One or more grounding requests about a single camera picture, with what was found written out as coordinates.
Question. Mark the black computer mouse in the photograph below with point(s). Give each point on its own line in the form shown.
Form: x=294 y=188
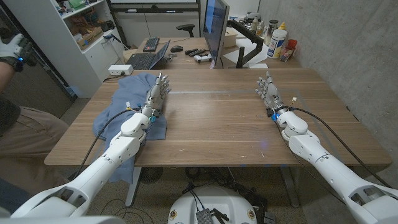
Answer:
x=176 y=48

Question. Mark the black office chair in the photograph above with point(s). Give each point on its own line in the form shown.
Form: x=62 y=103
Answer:
x=186 y=28

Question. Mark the black wrist band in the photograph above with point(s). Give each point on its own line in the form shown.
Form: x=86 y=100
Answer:
x=12 y=63

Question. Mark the black keyboard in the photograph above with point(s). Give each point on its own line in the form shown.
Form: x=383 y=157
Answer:
x=151 y=44

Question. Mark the white wipes canister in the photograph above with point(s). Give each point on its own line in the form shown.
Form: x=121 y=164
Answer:
x=276 y=45

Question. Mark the person in beige trousers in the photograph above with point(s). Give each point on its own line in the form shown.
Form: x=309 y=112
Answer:
x=28 y=133

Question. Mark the white table leg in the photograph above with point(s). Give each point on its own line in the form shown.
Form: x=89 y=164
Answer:
x=133 y=186

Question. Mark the white game controller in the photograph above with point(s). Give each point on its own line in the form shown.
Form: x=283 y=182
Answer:
x=202 y=58

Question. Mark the cardboard box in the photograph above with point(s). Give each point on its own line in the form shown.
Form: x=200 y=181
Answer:
x=90 y=38

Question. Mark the dark lidded jar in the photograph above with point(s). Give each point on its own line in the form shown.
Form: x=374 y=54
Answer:
x=271 y=29

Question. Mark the red cup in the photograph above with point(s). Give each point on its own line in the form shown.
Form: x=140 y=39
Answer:
x=293 y=45

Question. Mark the clear glass cup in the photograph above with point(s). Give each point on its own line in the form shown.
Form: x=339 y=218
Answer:
x=286 y=54

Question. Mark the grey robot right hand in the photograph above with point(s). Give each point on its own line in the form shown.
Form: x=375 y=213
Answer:
x=271 y=95

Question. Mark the white shelf cabinet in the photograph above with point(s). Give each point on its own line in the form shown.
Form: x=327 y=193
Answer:
x=62 y=56

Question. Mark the grey table leg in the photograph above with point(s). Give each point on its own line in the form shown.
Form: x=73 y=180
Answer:
x=289 y=186

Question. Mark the white power strip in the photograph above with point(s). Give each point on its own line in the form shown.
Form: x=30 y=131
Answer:
x=120 y=69

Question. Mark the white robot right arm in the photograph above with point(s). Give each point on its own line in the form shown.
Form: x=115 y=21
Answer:
x=335 y=177

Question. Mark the grey heatsink box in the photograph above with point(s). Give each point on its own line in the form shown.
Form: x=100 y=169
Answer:
x=204 y=217

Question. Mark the wooden desk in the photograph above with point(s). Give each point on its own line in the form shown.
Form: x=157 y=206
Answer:
x=186 y=63

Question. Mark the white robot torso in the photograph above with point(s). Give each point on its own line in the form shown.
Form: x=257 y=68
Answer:
x=217 y=199

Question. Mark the black floor fan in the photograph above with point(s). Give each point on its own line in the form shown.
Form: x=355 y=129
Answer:
x=151 y=175

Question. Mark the person's white gloved hand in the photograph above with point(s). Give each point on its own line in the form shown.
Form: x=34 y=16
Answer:
x=11 y=46

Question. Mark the white paper sheet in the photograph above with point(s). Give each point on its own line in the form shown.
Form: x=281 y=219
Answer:
x=248 y=56

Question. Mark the black laptop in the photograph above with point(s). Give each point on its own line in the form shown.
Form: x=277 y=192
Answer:
x=143 y=60

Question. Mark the black remote control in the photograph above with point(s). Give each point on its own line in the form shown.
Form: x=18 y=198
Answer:
x=190 y=51
x=199 y=52

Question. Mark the light wooden box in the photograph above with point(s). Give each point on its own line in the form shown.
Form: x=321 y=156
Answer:
x=230 y=38

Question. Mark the whiteboard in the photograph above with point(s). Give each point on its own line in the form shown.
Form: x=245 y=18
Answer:
x=154 y=1

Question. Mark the yellow capped bottle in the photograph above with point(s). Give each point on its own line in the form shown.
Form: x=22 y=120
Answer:
x=282 y=26

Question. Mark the blue hoodie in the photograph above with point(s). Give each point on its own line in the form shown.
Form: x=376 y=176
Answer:
x=124 y=90

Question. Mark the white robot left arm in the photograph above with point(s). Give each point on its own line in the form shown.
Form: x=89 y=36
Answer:
x=102 y=168

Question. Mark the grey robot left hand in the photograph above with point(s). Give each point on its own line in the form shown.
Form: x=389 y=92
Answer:
x=154 y=95

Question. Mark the person's forearm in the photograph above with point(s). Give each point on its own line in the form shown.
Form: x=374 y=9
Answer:
x=4 y=79

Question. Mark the black computer monitor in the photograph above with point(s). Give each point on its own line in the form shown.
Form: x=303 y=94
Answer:
x=214 y=28

